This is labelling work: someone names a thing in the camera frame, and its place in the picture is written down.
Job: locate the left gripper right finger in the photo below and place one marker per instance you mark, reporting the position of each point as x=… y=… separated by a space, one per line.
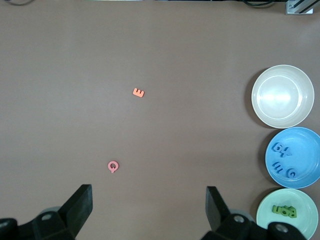
x=217 y=212

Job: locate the green foam letter U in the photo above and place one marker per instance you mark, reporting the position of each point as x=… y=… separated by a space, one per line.
x=276 y=209

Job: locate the orange foam letter E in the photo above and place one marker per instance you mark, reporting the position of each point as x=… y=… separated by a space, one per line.
x=138 y=92

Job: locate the red foam letter G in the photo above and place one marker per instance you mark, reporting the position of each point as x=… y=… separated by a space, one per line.
x=113 y=166

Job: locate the blue foam letter X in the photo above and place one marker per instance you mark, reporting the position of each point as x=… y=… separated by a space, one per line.
x=285 y=151

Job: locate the beige plate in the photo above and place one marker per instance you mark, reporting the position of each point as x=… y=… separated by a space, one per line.
x=282 y=97

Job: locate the green foam digit nine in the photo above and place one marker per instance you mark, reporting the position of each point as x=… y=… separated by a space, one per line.
x=285 y=212

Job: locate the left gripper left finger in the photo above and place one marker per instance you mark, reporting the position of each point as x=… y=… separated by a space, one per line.
x=75 y=210

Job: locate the blue plate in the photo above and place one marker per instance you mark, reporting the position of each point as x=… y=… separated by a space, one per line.
x=305 y=155

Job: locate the blue foam capital G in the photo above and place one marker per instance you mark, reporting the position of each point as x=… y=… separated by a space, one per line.
x=291 y=173

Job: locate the pale green plate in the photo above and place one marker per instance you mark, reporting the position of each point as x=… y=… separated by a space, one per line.
x=305 y=200

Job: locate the green foam letter B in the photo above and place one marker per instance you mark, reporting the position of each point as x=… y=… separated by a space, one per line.
x=293 y=213

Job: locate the brown table cover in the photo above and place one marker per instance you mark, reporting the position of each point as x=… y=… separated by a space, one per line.
x=125 y=50

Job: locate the grey metal bracket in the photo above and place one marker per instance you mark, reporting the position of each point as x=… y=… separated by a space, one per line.
x=298 y=7

